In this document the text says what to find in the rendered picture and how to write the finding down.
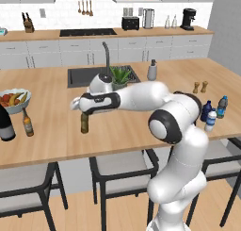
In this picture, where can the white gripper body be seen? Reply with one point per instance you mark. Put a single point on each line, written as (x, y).
(75, 103)

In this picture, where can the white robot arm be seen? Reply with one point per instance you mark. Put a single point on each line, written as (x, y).
(175, 165)

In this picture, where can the olive glass bottle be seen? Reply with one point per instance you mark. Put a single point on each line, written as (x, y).
(84, 124)

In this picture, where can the dark sink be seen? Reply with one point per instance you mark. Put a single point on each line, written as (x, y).
(81, 76)

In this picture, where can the green potted plant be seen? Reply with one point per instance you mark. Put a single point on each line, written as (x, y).
(120, 77)

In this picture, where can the yellow banana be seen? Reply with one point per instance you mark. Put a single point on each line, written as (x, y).
(15, 98)
(24, 97)

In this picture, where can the brown beer bottle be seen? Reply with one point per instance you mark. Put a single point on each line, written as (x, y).
(28, 126)

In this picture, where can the dark grey tap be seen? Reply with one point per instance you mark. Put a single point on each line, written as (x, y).
(107, 58)

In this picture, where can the white fruit bowl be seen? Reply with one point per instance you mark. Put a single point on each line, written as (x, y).
(19, 107)

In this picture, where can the grey base cupboards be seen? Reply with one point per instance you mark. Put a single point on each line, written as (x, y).
(47, 52)

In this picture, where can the red apple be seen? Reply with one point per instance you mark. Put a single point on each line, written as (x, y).
(6, 97)

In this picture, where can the orange fruit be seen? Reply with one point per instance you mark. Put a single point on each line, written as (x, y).
(3, 102)

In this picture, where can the black hob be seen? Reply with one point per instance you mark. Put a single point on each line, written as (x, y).
(88, 32)

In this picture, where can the dark wine bottle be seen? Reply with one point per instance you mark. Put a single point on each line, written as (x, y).
(5, 128)

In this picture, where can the black chair grey seat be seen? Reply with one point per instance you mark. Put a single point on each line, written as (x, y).
(122, 168)
(22, 181)
(222, 159)

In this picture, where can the grey soap dispenser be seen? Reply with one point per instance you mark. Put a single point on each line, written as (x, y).
(152, 72)

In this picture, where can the wooden knife block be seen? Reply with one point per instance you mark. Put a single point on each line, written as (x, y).
(28, 24)

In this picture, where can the wooden hanging spoon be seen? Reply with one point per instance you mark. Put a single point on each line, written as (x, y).
(83, 8)
(79, 8)
(90, 9)

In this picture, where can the black toaster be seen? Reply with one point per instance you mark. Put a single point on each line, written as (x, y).
(130, 23)

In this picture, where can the teal kitchen scale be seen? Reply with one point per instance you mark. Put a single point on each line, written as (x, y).
(3, 31)

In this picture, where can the silver canister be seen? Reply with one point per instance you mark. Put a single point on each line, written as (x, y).
(148, 18)

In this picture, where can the wooden pepper shaker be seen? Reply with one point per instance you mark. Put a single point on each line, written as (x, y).
(196, 88)
(204, 87)

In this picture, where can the clear glass bottle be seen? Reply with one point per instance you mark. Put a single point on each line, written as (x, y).
(174, 23)
(167, 23)

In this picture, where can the dark blue plastic bottle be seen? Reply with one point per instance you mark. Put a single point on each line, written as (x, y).
(206, 111)

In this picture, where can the white plastic bottle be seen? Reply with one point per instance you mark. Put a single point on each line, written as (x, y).
(210, 121)

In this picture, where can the black coffee machine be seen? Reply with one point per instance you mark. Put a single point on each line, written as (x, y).
(188, 19)

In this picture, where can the clear blue-capped plastic bottle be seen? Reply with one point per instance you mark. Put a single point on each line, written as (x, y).
(221, 108)

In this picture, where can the grey wall socket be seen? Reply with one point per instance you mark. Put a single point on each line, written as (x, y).
(128, 11)
(42, 13)
(140, 11)

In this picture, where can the white wall shelf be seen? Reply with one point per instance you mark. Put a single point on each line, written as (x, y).
(135, 0)

